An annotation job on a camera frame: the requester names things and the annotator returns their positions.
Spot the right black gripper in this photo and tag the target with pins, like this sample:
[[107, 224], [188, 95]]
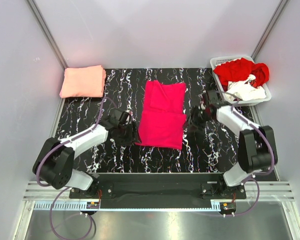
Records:
[[192, 119]]

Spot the magenta pink t shirt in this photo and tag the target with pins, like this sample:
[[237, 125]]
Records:
[[162, 119]]

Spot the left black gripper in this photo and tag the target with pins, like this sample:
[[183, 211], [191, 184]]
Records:
[[133, 137]]

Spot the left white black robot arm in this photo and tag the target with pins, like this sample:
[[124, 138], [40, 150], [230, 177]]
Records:
[[54, 166]]

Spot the red t shirt in basket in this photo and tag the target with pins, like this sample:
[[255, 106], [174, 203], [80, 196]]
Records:
[[240, 69]]

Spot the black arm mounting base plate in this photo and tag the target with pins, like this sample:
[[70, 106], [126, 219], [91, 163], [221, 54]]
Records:
[[155, 188]]

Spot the white printed t shirt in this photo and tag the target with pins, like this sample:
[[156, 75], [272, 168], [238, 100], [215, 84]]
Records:
[[244, 90]]

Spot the aluminium frame post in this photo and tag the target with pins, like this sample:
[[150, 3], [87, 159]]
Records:
[[46, 32], [270, 26]]

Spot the left aluminium frame post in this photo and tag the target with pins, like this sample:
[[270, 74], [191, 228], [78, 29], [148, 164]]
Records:
[[46, 32]]

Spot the folded peach t shirt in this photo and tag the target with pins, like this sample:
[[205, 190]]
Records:
[[83, 82]]

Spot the white plastic laundry basket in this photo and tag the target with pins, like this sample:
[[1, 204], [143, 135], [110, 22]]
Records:
[[222, 89]]

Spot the slotted white cable duct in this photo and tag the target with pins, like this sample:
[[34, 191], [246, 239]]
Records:
[[204, 206]]

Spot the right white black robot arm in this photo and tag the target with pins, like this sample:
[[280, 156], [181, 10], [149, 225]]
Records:
[[256, 154]]

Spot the right aluminium frame post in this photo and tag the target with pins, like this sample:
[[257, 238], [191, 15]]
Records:
[[270, 26]]

